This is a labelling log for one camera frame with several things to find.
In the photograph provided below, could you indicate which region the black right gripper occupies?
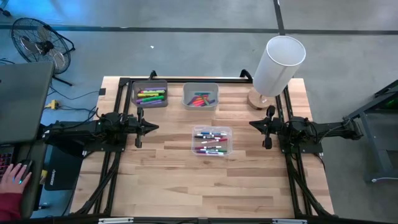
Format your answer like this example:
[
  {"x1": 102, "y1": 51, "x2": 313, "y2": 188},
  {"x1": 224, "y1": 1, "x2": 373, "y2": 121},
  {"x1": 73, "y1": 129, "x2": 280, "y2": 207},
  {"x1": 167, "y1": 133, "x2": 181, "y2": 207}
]
[{"x1": 249, "y1": 105, "x2": 283, "y2": 151}]

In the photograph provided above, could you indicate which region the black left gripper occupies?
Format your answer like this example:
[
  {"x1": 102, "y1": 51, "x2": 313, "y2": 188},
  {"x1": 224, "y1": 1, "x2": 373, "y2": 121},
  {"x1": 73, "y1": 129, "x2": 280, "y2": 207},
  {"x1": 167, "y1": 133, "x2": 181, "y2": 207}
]
[{"x1": 126, "y1": 107, "x2": 160, "y2": 149}]

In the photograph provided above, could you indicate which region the clear plastic bin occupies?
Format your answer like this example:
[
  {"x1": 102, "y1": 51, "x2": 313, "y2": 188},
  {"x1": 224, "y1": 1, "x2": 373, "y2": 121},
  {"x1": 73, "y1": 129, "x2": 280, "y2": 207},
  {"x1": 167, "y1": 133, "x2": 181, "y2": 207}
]
[{"x1": 190, "y1": 124, "x2": 233, "y2": 157}]

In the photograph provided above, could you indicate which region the person's forearm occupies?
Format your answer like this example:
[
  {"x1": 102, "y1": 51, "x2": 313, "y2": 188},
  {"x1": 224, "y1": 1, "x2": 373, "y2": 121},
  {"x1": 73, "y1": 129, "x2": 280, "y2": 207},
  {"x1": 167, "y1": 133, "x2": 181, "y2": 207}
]
[{"x1": 0, "y1": 192, "x2": 23, "y2": 222}]

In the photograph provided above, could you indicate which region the dark grey translucent bin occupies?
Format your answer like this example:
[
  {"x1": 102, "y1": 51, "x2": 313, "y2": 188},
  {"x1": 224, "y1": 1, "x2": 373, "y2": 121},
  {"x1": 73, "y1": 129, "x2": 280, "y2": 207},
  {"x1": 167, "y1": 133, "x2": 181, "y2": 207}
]
[{"x1": 131, "y1": 80, "x2": 169, "y2": 110}]

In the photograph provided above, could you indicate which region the light grey plastic bin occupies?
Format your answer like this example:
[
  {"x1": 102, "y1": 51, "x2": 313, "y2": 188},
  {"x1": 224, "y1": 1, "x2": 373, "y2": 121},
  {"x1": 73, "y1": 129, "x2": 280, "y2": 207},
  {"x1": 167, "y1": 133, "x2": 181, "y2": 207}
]
[{"x1": 182, "y1": 82, "x2": 220, "y2": 111}]

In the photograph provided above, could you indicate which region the white shade table lamp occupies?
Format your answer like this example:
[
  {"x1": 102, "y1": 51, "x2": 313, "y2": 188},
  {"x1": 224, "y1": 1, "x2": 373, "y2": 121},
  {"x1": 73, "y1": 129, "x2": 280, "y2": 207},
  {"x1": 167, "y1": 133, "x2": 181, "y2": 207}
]
[{"x1": 248, "y1": 35, "x2": 307, "y2": 110}]

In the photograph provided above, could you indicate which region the black computer case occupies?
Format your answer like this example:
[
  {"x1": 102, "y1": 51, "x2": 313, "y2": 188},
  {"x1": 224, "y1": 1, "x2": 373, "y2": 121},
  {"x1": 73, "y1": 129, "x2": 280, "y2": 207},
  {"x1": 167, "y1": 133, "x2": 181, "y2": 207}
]
[{"x1": 44, "y1": 146, "x2": 84, "y2": 191}]

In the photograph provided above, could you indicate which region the dark grey equipment stand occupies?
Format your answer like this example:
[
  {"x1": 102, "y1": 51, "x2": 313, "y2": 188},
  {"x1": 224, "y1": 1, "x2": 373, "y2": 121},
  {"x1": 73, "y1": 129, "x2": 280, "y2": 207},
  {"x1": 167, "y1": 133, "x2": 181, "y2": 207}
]
[{"x1": 354, "y1": 79, "x2": 398, "y2": 184}]

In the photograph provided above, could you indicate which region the black floor fan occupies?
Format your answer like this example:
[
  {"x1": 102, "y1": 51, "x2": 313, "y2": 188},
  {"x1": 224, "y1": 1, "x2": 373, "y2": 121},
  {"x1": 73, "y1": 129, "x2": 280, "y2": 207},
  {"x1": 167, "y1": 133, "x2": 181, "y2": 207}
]
[{"x1": 10, "y1": 17, "x2": 76, "y2": 87}]

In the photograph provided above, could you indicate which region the dark grey desk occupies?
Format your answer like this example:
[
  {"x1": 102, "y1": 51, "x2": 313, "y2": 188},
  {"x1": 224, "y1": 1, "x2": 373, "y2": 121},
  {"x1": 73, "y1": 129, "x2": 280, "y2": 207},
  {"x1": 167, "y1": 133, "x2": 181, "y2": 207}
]
[{"x1": 0, "y1": 139, "x2": 49, "y2": 220}]

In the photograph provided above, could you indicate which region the person's hand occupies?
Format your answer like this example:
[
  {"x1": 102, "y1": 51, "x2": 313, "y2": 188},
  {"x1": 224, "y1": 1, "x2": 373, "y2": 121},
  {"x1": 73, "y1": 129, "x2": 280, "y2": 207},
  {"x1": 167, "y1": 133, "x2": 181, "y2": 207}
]
[{"x1": 0, "y1": 163, "x2": 32, "y2": 195}]

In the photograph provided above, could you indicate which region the backlit keyboard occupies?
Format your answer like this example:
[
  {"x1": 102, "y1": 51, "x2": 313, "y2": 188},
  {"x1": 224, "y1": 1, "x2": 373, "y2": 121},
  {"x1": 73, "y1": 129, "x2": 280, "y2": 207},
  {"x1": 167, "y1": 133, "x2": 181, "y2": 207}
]
[{"x1": 0, "y1": 152, "x2": 16, "y2": 180}]

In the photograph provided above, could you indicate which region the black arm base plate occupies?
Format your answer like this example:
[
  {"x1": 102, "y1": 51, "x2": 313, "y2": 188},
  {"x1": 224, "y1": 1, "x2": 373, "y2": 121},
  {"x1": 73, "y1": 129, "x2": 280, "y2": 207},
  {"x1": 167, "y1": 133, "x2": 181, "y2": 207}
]
[
  {"x1": 82, "y1": 141, "x2": 129, "y2": 154},
  {"x1": 278, "y1": 129, "x2": 324, "y2": 154}
]

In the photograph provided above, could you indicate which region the white metal bracket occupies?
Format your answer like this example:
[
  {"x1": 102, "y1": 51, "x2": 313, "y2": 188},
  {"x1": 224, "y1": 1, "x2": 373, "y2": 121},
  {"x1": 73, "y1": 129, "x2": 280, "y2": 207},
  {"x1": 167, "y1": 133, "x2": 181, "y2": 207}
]
[
  {"x1": 272, "y1": 218, "x2": 308, "y2": 224},
  {"x1": 98, "y1": 217, "x2": 134, "y2": 224}
]

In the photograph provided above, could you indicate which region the white cable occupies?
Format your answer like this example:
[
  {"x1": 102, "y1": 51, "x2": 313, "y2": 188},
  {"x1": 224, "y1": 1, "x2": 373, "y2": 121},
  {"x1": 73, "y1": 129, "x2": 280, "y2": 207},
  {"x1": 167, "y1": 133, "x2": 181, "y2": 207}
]
[{"x1": 371, "y1": 176, "x2": 398, "y2": 183}]

